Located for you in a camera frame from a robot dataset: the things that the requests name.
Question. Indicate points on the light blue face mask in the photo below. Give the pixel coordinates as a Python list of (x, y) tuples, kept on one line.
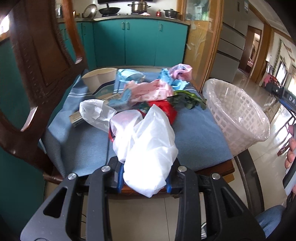
[(127, 75)]

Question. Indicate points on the green vegetable leaves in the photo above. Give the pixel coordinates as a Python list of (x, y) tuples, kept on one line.
[(188, 99)]

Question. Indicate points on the black wok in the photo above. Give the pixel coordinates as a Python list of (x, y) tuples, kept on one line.
[(109, 11)]

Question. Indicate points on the grey refrigerator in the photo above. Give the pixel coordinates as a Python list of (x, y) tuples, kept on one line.
[(232, 40)]

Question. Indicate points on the wooden glass door frame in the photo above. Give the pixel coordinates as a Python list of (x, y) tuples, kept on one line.
[(205, 23)]

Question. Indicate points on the pink tissue pack wrapper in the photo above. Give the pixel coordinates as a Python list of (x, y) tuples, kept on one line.
[(181, 72)]

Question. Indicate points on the black casserole pot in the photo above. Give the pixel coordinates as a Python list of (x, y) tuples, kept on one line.
[(171, 13)]

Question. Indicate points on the white plastic bag front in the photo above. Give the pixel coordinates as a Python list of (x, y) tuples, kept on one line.
[(146, 147)]

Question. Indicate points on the white plastic trash basket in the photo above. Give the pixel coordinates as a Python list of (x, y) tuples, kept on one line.
[(241, 119)]

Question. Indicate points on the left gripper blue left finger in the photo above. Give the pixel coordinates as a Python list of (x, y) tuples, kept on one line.
[(115, 181)]

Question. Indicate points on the large pink printed bag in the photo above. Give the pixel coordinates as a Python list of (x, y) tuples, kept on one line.
[(149, 91)]

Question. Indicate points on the blue striped seat cloth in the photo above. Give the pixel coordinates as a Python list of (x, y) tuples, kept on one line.
[(83, 149)]

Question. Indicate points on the red small canister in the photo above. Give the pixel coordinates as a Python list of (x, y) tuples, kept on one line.
[(158, 13)]

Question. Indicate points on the light blue cloth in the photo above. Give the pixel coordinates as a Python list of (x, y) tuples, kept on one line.
[(176, 84)]

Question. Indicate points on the paper cup with blue waves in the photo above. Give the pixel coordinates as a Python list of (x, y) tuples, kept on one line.
[(99, 78)]

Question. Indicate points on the steel stock pot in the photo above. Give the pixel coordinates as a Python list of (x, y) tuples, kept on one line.
[(139, 7)]

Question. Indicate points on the red plastic bag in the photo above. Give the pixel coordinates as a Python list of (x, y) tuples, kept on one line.
[(164, 105)]

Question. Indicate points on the white plastic bag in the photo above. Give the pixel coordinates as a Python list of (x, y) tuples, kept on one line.
[(146, 147), (96, 113)]

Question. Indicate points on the person jeans knee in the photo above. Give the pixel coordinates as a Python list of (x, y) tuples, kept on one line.
[(270, 219)]

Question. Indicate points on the clear printed plastic wrapper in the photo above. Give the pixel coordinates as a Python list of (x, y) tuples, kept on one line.
[(119, 102)]

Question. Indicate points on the teal kitchen cabinets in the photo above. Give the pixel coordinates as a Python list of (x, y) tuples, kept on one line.
[(138, 40)]

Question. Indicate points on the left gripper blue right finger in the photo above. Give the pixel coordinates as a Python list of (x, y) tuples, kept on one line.
[(173, 182)]

